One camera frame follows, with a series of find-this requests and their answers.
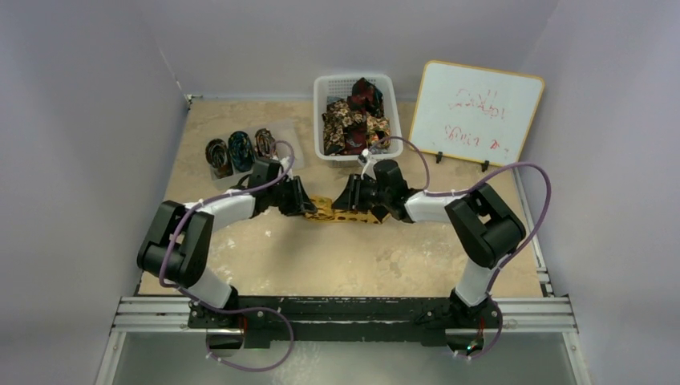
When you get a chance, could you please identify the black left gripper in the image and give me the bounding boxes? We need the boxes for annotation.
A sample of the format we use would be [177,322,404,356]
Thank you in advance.
[266,176,315,217]

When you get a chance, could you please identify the yellow insect-print tie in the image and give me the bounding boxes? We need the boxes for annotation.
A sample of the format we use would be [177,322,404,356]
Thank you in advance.
[303,196,390,225]

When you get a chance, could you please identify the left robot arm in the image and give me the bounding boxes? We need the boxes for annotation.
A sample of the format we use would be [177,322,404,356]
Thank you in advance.
[136,157,317,328]

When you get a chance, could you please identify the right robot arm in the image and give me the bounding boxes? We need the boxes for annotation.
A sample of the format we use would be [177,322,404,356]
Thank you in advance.
[332,156,526,326]

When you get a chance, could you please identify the clear plastic organizer tray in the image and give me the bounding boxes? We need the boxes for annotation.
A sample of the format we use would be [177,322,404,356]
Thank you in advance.
[205,119,306,189]

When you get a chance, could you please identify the rolled pink brown tie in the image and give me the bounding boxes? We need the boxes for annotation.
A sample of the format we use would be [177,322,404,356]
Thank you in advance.
[254,128,278,160]

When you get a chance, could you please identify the brown floral tie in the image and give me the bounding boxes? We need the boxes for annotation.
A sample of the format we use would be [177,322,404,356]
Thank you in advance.
[322,99,391,156]

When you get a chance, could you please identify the rolled blue green tie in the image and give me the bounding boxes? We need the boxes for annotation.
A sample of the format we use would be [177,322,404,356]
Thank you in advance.
[227,131,254,172]

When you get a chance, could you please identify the dark red tie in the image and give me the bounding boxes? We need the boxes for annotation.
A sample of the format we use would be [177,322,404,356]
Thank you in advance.
[343,78,391,155]

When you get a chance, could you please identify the rolled dark striped tie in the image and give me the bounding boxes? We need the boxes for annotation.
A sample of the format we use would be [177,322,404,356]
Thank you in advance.
[205,138,233,179]

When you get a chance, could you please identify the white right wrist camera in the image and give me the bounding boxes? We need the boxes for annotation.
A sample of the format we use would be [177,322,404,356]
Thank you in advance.
[358,148,378,180]

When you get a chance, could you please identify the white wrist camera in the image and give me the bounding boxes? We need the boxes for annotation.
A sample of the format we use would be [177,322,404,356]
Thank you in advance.
[358,148,378,180]
[278,156,295,175]

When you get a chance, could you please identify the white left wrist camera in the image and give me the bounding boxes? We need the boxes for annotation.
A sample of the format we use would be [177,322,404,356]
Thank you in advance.
[278,156,295,175]

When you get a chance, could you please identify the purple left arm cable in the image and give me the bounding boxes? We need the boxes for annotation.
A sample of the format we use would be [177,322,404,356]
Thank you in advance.
[158,140,297,290]

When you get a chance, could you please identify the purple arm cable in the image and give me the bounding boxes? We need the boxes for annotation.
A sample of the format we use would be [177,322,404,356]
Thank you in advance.
[158,140,297,290]
[366,136,553,294]

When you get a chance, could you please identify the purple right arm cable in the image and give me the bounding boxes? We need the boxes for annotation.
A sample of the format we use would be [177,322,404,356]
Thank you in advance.
[366,136,553,294]

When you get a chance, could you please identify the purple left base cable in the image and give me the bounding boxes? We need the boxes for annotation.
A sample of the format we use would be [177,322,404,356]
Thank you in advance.
[180,286,295,373]

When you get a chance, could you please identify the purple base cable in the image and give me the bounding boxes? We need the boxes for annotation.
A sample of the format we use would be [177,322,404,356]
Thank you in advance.
[452,300,506,361]
[180,286,295,373]

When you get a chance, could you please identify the whiteboard with yellow frame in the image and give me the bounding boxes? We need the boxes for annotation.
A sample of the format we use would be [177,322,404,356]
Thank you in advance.
[410,60,545,166]

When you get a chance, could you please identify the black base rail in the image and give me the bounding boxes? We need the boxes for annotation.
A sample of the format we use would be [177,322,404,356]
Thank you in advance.
[188,295,501,351]

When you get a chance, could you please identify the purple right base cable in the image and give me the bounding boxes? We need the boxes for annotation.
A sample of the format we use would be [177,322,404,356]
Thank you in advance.
[452,300,506,361]

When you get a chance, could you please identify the aluminium frame rail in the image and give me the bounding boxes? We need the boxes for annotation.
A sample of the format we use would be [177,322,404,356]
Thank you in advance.
[96,168,577,384]

